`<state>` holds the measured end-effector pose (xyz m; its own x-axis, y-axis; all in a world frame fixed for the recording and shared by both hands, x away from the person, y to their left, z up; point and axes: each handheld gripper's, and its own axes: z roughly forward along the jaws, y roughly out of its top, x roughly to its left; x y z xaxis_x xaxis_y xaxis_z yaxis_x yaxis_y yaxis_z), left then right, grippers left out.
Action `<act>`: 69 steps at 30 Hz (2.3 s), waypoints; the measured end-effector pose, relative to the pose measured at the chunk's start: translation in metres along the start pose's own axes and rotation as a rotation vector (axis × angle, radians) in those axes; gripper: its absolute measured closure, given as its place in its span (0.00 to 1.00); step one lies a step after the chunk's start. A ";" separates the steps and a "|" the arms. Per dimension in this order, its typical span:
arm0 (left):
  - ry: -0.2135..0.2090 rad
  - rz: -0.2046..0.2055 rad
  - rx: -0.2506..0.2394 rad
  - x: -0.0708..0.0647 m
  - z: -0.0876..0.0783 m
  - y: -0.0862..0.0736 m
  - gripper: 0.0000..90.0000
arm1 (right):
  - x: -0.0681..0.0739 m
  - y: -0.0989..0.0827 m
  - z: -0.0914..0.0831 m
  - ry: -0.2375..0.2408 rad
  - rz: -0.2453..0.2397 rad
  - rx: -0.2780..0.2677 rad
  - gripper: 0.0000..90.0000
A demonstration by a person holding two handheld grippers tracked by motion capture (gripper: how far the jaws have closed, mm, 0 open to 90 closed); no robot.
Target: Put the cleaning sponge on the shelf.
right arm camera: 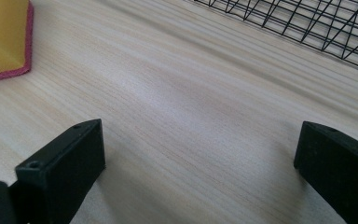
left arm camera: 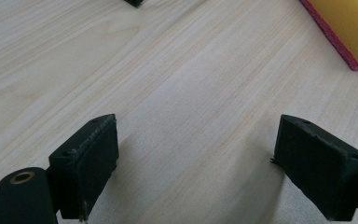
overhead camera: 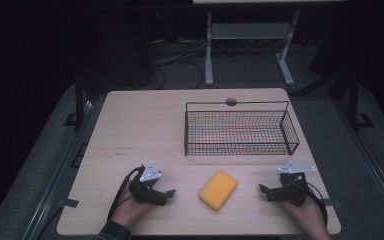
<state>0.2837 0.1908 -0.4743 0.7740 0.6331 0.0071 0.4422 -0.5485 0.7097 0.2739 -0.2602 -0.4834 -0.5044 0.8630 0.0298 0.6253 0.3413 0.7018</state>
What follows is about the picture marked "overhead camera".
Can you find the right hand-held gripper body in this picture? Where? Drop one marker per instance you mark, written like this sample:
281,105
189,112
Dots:
291,186

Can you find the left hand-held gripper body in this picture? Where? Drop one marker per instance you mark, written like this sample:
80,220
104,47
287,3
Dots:
145,186

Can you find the yellow sponge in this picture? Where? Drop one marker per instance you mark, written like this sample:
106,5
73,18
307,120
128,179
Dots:
218,190

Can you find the person's left hand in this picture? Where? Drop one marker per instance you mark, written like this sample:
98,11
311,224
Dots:
129,208

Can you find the person's right hand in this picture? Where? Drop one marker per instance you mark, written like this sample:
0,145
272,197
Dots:
305,215

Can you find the grey metal stand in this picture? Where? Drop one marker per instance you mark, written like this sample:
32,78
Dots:
250,46

